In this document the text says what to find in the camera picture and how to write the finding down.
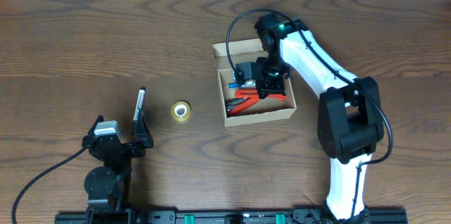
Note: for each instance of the black mounting rail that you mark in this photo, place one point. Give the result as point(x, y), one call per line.
point(294, 216)

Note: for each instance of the blue marker pen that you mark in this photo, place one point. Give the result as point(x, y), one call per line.
point(233, 85)

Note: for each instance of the red stapler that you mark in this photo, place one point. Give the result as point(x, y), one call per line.
point(235, 106)

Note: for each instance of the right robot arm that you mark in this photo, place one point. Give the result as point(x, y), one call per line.
point(350, 120)

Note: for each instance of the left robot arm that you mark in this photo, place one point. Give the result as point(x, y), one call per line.
point(108, 186)

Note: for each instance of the open cardboard box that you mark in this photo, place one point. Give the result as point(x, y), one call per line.
point(265, 110)

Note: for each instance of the black marker pen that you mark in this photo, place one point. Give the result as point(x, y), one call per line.
point(139, 103)

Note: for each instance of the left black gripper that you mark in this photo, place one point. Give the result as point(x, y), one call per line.
point(144, 137)

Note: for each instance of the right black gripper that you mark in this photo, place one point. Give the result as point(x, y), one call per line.
point(268, 88)

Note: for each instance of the yellow tape roll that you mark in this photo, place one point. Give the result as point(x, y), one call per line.
point(181, 111)

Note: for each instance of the red utility knife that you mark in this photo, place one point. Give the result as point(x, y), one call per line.
point(253, 93)

